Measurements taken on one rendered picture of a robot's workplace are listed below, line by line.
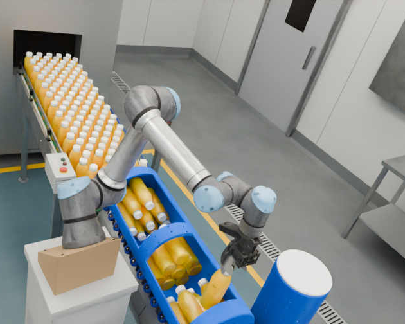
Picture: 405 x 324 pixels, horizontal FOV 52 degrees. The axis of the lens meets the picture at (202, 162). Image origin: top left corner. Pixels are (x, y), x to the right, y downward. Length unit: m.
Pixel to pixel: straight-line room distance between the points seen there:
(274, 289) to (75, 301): 0.96
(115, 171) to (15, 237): 1.90
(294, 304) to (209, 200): 1.05
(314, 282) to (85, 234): 1.11
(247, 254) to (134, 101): 0.59
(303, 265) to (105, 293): 1.00
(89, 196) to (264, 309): 1.10
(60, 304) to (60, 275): 0.11
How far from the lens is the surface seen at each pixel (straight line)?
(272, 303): 2.12
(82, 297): 1.55
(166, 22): 6.88
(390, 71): 4.61
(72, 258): 1.43
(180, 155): 1.19
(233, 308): 1.53
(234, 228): 1.37
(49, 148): 2.65
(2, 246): 3.28
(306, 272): 2.10
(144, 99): 1.28
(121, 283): 1.60
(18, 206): 3.57
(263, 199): 1.21
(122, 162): 1.50
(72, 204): 1.48
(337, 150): 5.25
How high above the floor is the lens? 2.39
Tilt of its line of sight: 32 degrees down
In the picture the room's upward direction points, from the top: 18 degrees clockwise
